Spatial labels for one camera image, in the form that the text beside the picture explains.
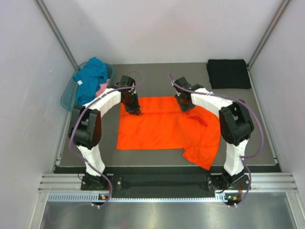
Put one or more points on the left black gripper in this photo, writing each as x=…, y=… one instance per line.
x=135, y=109

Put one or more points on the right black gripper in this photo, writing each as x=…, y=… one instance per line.
x=183, y=108

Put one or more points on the orange t shirt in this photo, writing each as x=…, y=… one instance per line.
x=162, y=125

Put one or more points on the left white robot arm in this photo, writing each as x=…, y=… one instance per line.
x=85, y=128

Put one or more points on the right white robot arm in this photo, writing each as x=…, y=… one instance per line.
x=235, y=121

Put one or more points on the pink cloth in bin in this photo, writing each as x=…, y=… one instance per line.
x=102, y=88

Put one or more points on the folded black t shirt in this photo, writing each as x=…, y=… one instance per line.
x=228, y=74

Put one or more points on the teal t shirt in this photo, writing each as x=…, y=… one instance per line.
x=89, y=78

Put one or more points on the translucent blue plastic bin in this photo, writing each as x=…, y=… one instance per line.
x=69, y=93

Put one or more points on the aluminium frame rail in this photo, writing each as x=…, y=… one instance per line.
x=60, y=183

